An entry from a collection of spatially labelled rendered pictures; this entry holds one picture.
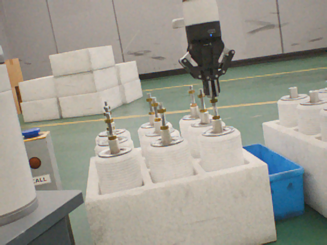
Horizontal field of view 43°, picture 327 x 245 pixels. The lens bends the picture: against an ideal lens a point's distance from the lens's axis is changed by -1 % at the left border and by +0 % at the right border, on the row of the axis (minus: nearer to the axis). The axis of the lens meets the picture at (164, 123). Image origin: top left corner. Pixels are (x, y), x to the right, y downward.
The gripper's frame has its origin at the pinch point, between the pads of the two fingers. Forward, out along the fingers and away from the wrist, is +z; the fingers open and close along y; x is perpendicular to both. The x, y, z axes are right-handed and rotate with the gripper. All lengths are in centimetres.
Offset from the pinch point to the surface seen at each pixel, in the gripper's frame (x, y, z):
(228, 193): -7.3, -2.8, 21.8
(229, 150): -4.8, 0.1, 13.3
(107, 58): 276, 26, -7
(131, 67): 308, 53, 5
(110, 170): -0.1, -25.4, 12.7
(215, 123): -0.9, -0.6, 7.8
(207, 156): -1.9, -4.2, 14.2
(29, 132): 8.9, -39.8, 2.6
